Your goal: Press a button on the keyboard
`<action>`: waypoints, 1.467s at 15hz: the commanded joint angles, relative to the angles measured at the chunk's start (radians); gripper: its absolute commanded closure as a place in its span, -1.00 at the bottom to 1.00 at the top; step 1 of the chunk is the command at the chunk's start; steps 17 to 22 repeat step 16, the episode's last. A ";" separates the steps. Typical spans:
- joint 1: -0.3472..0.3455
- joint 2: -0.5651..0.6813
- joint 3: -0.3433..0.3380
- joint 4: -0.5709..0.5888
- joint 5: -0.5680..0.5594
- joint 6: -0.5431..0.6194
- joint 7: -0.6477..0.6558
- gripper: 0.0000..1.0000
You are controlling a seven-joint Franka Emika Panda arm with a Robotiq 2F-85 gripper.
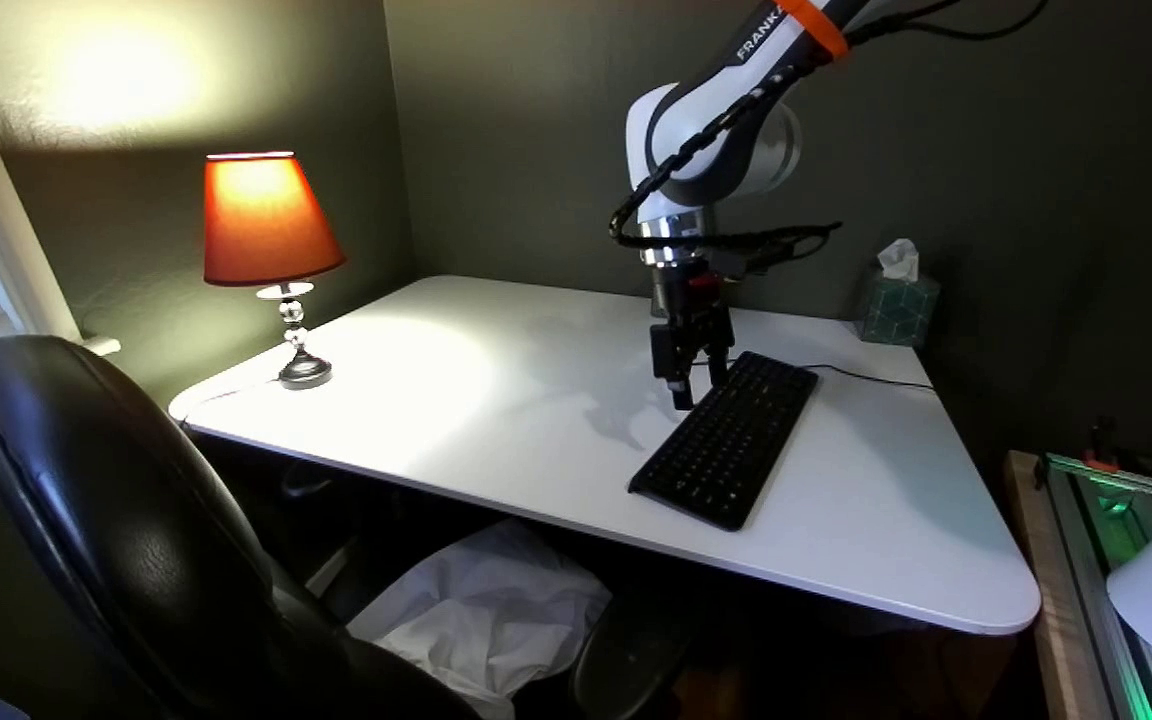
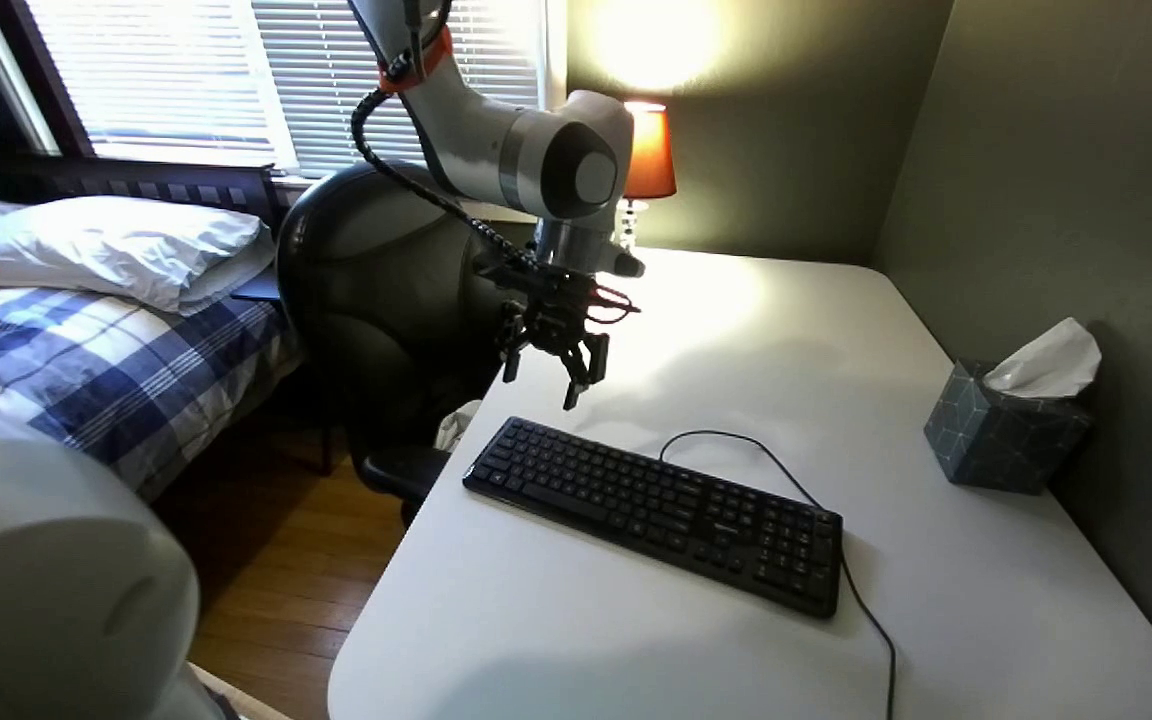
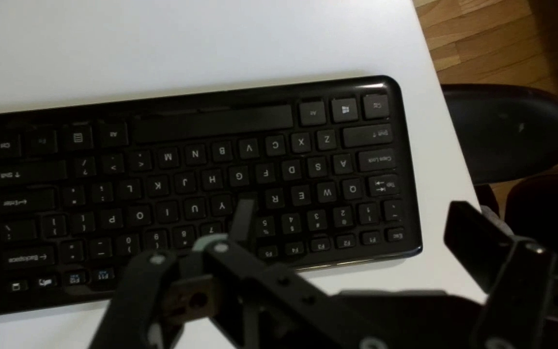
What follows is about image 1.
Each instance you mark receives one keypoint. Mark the wooden side frame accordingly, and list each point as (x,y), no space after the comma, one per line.
(1039,587)

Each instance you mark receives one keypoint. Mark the orange band on arm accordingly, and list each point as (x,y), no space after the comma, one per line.
(813,24)

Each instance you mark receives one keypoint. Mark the white window frame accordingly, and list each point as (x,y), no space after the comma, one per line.
(18,253)

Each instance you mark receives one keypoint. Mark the orange shade table lamp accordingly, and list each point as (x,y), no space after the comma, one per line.
(267,221)

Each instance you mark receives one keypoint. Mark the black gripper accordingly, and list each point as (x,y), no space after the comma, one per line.
(692,321)

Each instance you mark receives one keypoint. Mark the metal rail with green light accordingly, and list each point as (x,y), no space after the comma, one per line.
(1097,561)

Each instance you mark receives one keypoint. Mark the black computer keyboard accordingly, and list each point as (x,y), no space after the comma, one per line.
(727,447)

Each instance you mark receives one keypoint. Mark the white tissue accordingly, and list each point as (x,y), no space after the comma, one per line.
(897,256)

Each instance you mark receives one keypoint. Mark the black round bin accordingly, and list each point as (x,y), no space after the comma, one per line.
(631,661)

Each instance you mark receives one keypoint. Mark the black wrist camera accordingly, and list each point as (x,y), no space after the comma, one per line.
(780,244)

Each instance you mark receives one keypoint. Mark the grey green tissue box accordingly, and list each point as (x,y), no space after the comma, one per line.
(897,309)

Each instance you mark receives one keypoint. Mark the black leather office chair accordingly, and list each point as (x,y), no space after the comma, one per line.
(137,544)

